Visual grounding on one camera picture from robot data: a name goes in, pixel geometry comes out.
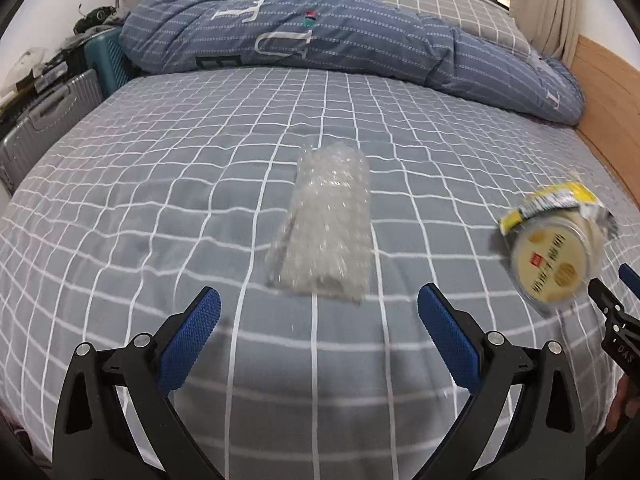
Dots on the blue striped quilt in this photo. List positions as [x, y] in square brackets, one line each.
[350, 35]

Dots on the wooden bed frame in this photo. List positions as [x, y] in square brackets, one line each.
[610, 90]

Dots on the yellow-labelled plastic jar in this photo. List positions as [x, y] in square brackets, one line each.
[550, 255]

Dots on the grey suitcase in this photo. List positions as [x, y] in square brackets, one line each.
[50, 120]

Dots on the clear bubble wrap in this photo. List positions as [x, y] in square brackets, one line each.
[325, 220]

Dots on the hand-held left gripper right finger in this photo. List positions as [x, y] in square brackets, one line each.
[447, 340]

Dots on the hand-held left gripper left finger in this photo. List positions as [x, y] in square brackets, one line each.
[190, 340]

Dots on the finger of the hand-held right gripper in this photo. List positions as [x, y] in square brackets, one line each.
[607, 305]
[630, 276]

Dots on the beige curtain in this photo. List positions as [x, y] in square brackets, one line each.
[545, 0]

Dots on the grey checked bed sheet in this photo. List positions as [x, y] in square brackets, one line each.
[200, 170]

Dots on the dark clutter pile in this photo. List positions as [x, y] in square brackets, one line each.
[85, 30]

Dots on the teal suitcase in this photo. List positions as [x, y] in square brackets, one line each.
[107, 62]

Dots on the person's right hand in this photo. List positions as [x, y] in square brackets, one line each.
[620, 405]

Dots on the grey checked pillow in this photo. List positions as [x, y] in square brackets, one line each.
[450, 5]

